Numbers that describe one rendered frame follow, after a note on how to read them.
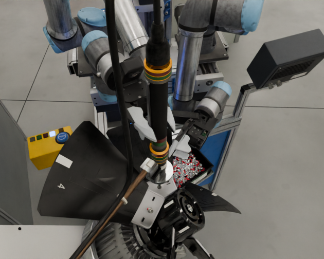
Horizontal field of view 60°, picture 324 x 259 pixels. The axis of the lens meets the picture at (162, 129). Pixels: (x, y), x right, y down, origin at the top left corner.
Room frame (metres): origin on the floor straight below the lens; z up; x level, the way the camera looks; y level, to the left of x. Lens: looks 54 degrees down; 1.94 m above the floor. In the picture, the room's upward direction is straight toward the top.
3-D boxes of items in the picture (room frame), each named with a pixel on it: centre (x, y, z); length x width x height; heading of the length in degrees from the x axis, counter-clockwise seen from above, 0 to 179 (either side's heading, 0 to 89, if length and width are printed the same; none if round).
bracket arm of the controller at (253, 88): (0.89, -0.46, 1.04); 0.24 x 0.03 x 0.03; 111
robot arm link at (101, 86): (0.58, 0.14, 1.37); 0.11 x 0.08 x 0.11; 120
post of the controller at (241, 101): (0.86, -0.36, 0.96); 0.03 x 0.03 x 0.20; 21
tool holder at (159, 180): (0.33, 0.01, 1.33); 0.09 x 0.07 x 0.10; 145
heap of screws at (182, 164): (0.58, -0.09, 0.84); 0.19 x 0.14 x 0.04; 126
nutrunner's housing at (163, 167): (0.33, 0.01, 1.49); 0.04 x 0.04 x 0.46
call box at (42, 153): (0.57, 0.41, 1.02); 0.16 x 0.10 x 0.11; 111
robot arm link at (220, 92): (0.69, -0.20, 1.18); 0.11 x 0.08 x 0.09; 147
